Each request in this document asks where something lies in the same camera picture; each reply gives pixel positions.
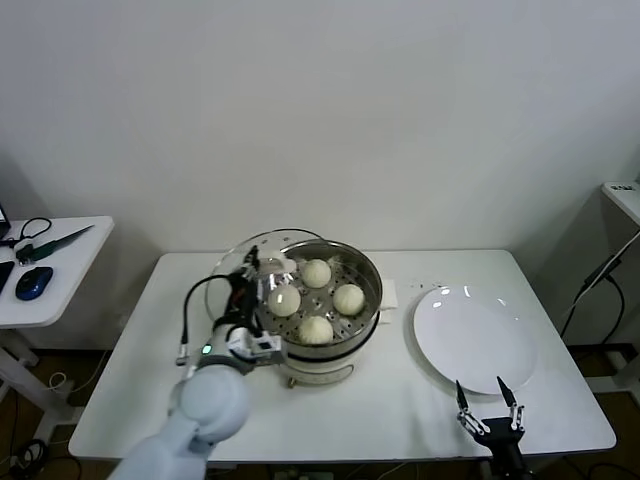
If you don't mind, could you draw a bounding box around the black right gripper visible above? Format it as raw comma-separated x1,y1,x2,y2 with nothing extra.
455,376,526,466

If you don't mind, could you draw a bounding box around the blue computer mouse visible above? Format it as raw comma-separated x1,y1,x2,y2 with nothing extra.
15,265,55,301

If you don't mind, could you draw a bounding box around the large white plate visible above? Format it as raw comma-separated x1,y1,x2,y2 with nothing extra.
412,285,540,396

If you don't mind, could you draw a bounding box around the thin white floor cable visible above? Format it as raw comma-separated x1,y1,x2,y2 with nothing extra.
48,370,76,394

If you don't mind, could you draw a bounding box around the black looped cable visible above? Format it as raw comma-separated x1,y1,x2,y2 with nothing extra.
0,217,54,249

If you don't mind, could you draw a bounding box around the white steamed baozi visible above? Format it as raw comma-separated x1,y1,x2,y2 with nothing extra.
267,285,302,318
332,283,365,316
298,314,335,347
303,258,333,289

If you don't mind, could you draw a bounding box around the black floor cable bundle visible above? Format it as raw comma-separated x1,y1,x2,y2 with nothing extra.
0,437,84,480

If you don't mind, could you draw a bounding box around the long dark green tool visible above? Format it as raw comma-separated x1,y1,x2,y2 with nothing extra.
17,224,96,264

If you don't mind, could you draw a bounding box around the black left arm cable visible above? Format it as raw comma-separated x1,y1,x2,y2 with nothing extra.
175,276,241,366

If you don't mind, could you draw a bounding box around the black phone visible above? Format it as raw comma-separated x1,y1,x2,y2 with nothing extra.
0,259,17,296

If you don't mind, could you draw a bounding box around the black power adapter cable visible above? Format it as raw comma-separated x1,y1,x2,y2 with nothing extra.
558,247,632,341

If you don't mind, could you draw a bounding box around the white shelf with label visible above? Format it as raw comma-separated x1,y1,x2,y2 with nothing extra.
601,181,640,226

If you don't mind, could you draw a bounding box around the small white side table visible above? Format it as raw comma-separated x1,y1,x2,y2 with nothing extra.
0,215,117,441

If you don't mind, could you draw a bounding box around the perforated steel steamer basket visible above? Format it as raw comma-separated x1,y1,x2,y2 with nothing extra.
251,240,385,347

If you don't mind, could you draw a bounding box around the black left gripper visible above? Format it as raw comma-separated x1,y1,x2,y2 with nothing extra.
222,245,294,334

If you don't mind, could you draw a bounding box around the round glass pot lid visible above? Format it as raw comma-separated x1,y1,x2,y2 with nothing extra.
204,228,337,341

